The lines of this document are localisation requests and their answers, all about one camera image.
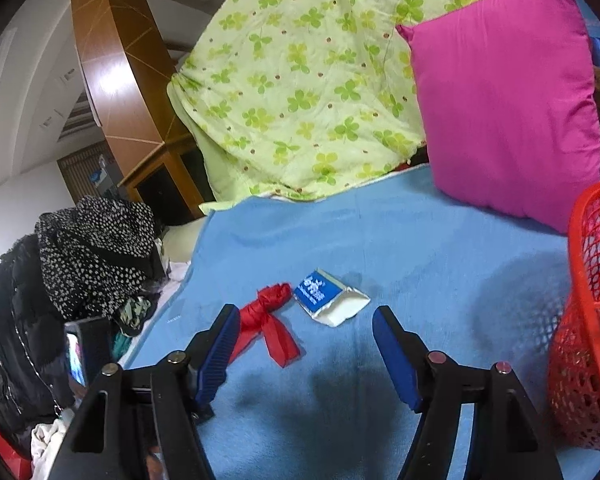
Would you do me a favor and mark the blue blanket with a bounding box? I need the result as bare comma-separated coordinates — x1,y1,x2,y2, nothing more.
120,162,600,480

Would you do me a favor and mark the green clover print quilt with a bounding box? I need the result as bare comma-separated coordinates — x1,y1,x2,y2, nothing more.
167,0,525,213

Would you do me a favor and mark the black padded jacket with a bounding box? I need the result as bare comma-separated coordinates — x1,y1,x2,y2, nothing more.
0,234,77,443

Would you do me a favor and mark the red plastic bag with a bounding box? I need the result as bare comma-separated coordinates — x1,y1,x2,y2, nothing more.
227,282,301,367

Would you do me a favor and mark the ceiling air vent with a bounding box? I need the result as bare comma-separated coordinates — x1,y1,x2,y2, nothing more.
56,102,100,137

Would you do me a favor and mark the red plastic object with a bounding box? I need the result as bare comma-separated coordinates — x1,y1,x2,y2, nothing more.
0,406,32,480

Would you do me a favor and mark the brown slatted blind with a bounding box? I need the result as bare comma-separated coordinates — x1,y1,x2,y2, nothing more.
57,142,117,203

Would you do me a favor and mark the magenta pillow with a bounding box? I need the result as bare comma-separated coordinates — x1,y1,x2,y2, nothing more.
396,0,600,235

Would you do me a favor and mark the brown wooden cabinet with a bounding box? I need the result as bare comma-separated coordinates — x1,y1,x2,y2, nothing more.
66,0,207,221

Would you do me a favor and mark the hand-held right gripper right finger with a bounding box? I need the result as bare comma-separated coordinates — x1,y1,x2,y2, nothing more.
372,305,564,480

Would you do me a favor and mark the black white dotted cloth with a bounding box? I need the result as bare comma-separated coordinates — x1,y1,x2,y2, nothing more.
35,195,169,322

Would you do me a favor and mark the red plastic mesh basket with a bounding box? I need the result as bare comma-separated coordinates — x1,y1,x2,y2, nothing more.
547,180,600,451

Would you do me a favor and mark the blue and white tissue pack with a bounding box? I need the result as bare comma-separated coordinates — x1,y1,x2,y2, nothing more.
292,267,371,328

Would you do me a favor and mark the white crumpled cloth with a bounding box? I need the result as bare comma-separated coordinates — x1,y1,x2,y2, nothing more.
29,409,76,480

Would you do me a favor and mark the green patterned cloth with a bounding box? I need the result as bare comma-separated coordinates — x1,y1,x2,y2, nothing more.
111,296,157,337

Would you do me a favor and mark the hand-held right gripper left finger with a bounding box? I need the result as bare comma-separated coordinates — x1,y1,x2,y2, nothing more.
47,303,241,480

